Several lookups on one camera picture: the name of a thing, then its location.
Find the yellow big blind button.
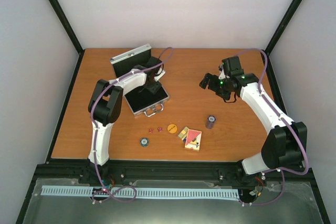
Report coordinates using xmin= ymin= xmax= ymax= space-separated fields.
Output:
xmin=167 ymin=124 xmax=177 ymax=134

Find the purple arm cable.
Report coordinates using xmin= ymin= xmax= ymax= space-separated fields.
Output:
xmin=236 ymin=48 xmax=311 ymax=206
xmin=89 ymin=47 xmax=174 ymax=204

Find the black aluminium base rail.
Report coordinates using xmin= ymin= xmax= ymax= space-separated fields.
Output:
xmin=34 ymin=158 xmax=314 ymax=185

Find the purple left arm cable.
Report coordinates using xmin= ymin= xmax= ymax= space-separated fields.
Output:
xmin=89 ymin=47 xmax=174 ymax=204

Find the purple chip stack right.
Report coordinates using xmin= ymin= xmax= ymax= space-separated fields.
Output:
xmin=205 ymin=115 xmax=216 ymax=129

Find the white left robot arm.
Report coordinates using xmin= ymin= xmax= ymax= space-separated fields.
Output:
xmin=88 ymin=57 xmax=164 ymax=184

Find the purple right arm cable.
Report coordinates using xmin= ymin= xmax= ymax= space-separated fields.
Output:
xmin=236 ymin=48 xmax=311 ymax=206

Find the red playing card deck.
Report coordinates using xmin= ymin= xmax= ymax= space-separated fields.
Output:
xmin=184 ymin=129 xmax=202 ymax=151

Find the yellow card box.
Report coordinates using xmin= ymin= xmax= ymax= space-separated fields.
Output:
xmin=178 ymin=126 xmax=189 ymax=141

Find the blue chip stack left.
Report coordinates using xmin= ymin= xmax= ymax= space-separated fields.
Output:
xmin=140 ymin=137 xmax=149 ymax=147

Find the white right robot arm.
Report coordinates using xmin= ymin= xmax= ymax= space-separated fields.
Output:
xmin=199 ymin=56 xmax=309 ymax=180

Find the aluminium poker case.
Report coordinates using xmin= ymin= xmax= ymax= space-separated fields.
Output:
xmin=110 ymin=44 xmax=170 ymax=117

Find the light blue cable duct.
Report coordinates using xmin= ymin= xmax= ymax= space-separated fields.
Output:
xmin=40 ymin=185 xmax=239 ymax=201

